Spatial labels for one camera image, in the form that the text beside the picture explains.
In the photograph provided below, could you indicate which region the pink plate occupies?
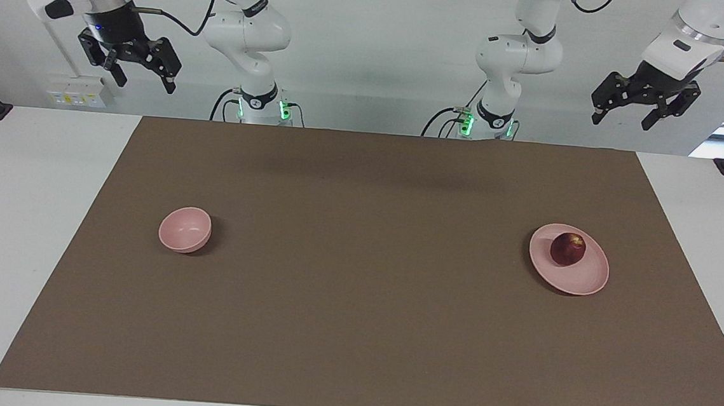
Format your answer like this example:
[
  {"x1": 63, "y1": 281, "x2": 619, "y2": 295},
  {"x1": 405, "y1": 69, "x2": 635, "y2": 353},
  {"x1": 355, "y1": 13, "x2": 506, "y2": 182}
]
[{"x1": 526, "y1": 221, "x2": 613, "y2": 298}]

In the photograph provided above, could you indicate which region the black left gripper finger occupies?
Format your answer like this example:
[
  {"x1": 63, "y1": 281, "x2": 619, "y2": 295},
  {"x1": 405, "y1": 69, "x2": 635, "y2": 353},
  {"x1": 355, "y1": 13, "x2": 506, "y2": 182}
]
[
  {"x1": 589, "y1": 69, "x2": 641, "y2": 128},
  {"x1": 640, "y1": 78, "x2": 702, "y2": 135}
]

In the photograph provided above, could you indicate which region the white wall socket panel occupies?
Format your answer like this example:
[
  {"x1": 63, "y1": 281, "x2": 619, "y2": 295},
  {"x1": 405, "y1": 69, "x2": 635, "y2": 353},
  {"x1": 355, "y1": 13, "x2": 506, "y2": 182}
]
[{"x1": 46, "y1": 73, "x2": 109, "y2": 109}]

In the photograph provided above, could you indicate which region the dark red apple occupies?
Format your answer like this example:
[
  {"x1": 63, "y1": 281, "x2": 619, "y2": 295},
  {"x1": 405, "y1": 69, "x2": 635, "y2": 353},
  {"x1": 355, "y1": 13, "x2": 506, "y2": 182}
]
[{"x1": 549, "y1": 231, "x2": 588, "y2": 267}]

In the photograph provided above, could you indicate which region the pink bowl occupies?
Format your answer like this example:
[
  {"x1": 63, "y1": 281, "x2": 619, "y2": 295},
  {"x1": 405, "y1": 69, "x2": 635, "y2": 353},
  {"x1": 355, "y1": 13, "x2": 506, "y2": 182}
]
[{"x1": 156, "y1": 205, "x2": 214, "y2": 256}]

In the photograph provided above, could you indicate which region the brown table mat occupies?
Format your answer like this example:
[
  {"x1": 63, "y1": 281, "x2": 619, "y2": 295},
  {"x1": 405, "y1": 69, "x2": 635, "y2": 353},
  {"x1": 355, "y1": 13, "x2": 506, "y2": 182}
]
[{"x1": 0, "y1": 106, "x2": 724, "y2": 406}]

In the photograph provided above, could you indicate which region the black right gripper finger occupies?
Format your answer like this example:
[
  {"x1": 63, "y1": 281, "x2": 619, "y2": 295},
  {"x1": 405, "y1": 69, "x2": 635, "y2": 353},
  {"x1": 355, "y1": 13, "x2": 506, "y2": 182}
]
[
  {"x1": 129, "y1": 36, "x2": 185, "y2": 95},
  {"x1": 75, "y1": 27, "x2": 131, "y2": 88}
]

